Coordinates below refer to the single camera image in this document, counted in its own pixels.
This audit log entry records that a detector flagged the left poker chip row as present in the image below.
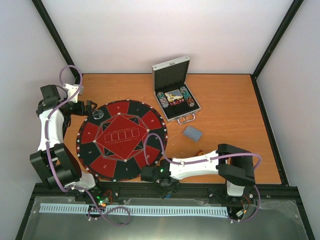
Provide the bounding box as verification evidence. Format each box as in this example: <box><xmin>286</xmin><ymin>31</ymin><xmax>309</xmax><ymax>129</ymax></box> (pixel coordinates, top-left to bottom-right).
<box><xmin>156</xmin><ymin>92</ymin><xmax>169</xmax><ymax>109</ymax></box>

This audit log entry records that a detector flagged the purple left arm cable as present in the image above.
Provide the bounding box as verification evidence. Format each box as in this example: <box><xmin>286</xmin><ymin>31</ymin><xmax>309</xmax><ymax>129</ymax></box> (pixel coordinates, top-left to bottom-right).
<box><xmin>46</xmin><ymin>64</ymin><xmax>131</xmax><ymax>226</ymax></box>

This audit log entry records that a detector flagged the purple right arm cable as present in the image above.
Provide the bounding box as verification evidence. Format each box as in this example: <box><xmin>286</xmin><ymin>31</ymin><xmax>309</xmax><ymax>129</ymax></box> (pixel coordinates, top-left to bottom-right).
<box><xmin>143</xmin><ymin>132</ymin><xmax>262</xmax><ymax>224</ymax></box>

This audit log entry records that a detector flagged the right poker chip row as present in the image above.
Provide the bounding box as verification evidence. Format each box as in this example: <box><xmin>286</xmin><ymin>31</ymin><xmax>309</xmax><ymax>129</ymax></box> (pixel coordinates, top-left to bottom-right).
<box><xmin>179</xmin><ymin>86</ymin><xmax>196</xmax><ymax>108</ymax></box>

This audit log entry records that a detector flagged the boxed card deck in case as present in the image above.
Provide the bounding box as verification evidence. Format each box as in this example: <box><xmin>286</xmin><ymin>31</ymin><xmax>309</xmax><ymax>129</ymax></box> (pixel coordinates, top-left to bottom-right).
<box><xmin>164</xmin><ymin>89</ymin><xmax>183</xmax><ymax>103</ymax></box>

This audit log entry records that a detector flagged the aluminium poker chip case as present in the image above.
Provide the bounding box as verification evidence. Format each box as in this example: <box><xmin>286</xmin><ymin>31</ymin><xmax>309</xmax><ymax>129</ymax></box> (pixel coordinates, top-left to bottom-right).
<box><xmin>152</xmin><ymin>56</ymin><xmax>201</xmax><ymax>125</ymax></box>

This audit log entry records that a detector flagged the poker chip row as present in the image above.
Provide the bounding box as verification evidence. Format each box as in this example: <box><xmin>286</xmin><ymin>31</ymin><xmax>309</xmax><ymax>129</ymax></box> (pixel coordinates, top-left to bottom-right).
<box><xmin>179</xmin><ymin>86</ymin><xmax>196</xmax><ymax>108</ymax></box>
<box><xmin>156</xmin><ymin>92</ymin><xmax>169</xmax><ymax>109</ymax></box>

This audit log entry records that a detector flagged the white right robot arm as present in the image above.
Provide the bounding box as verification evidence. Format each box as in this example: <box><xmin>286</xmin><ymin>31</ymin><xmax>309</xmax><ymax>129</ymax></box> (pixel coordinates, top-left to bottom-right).
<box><xmin>140</xmin><ymin>143</ymin><xmax>257</xmax><ymax>197</ymax></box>

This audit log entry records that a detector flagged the red dice row in case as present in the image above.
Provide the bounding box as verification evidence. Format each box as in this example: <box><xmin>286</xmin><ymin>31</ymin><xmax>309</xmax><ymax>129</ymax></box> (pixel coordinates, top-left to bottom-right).
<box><xmin>169</xmin><ymin>98</ymin><xmax>185</xmax><ymax>106</ymax></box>

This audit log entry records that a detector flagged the clear dealer button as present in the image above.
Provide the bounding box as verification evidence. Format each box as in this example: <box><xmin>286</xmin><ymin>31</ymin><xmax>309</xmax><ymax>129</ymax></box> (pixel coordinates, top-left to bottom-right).
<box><xmin>92</xmin><ymin>109</ymin><xmax>104</xmax><ymax>120</ymax></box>

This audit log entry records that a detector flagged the round red black poker mat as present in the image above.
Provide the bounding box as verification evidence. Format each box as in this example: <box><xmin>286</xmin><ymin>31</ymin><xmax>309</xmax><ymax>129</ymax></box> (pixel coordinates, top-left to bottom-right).
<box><xmin>76</xmin><ymin>99</ymin><xmax>168</xmax><ymax>182</ymax></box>

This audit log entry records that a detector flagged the grey card deck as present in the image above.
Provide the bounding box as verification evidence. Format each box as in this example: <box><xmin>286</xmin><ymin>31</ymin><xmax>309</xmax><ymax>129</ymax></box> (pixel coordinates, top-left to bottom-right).
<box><xmin>183</xmin><ymin>126</ymin><xmax>203</xmax><ymax>142</ymax></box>

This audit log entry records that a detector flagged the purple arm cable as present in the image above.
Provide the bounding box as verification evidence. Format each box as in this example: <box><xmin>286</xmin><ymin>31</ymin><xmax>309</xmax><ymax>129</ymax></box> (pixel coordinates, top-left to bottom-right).
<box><xmin>46</xmin><ymin>64</ymin><xmax>131</xmax><ymax>226</ymax></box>
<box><xmin>143</xmin><ymin>132</ymin><xmax>262</xmax><ymax>224</ymax></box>

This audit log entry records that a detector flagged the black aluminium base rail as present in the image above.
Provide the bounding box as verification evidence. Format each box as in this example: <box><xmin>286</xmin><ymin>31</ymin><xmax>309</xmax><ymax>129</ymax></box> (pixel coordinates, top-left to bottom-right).
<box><xmin>31</xmin><ymin>182</ymin><xmax>300</xmax><ymax>203</ymax></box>

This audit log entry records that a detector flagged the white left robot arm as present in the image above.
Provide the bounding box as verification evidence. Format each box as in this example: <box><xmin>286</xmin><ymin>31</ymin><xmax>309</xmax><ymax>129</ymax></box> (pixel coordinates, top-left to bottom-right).
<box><xmin>29</xmin><ymin>83</ymin><xmax>104</xmax><ymax>202</ymax></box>

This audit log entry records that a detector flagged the light blue cable duct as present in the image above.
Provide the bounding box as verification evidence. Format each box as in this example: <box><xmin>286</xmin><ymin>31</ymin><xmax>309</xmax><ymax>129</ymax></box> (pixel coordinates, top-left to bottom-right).
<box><xmin>38</xmin><ymin>203</ymin><xmax>228</xmax><ymax>218</ymax></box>

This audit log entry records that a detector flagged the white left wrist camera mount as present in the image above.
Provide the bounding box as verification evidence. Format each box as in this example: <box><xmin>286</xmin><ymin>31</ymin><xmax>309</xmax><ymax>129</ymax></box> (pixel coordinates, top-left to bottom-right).
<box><xmin>62</xmin><ymin>83</ymin><xmax>84</xmax><ymax>103</ymax></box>

